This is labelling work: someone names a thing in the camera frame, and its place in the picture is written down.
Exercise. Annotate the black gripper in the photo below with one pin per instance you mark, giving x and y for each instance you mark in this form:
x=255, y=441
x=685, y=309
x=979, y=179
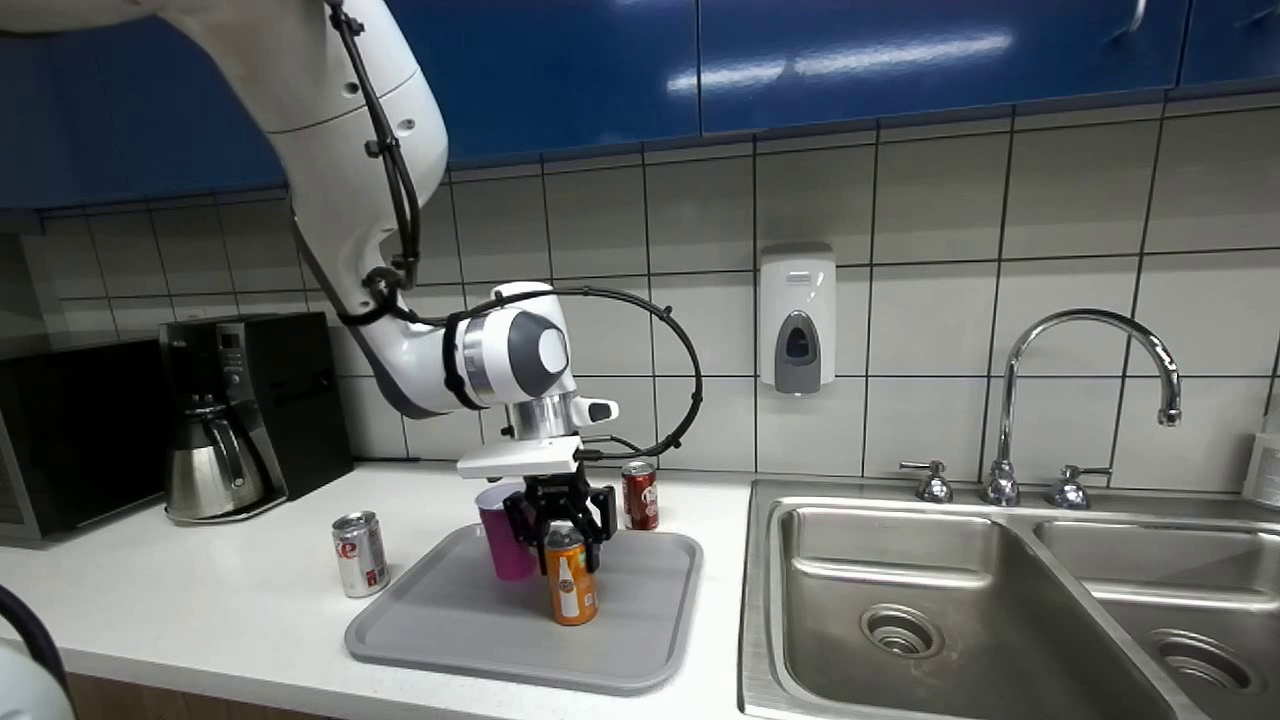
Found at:
x=562, y=499

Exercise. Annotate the orange soda can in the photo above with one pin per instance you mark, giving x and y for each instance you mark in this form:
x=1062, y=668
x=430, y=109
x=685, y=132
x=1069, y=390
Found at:
x=568, y=581

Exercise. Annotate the brown root beer can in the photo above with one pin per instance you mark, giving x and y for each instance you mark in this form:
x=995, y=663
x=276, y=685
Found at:
x=642, y=495

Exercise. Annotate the silver diet soda can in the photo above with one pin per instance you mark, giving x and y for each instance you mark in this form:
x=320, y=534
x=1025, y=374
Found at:
x=358, y=554

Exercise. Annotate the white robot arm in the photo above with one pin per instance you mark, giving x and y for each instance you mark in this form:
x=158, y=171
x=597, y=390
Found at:
x=361, y=141

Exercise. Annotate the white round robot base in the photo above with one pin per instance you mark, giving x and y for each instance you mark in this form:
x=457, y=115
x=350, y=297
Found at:
x=35, y=678

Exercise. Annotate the grey plastic tray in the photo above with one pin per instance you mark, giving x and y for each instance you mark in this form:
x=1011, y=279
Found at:
x=455, y=613

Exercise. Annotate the magenta plastic cup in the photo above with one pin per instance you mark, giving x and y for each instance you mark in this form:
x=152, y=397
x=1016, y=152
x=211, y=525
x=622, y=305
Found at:
x=508, y=558

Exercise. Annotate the stainless steel double sink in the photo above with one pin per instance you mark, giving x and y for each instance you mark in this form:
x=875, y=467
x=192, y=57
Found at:
x=875, y=606

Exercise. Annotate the black coffee maker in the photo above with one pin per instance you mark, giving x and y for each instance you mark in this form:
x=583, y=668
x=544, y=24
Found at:
x=283, y=390

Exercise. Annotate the steel coffee carafe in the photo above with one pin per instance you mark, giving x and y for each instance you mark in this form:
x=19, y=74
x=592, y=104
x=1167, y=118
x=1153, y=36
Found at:
x=215, y=470

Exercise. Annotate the chrome gooseneck faucet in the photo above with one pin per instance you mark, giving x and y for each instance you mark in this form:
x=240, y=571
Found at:
x=1044, y=428

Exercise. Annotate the black microwave oven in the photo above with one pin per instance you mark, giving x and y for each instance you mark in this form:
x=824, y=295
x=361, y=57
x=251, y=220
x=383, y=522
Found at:
x=80, y=438

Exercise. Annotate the blue upper cabinets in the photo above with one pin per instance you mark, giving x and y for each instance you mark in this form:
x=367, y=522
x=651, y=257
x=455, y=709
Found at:
x=134, y=109

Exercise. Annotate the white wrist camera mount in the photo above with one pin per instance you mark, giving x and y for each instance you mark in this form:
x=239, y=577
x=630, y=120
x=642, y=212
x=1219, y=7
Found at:
x=520, y=456

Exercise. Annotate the white wall soap dispenser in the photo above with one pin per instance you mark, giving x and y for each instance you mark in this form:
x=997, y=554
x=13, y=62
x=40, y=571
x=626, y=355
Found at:
x=799, y=322

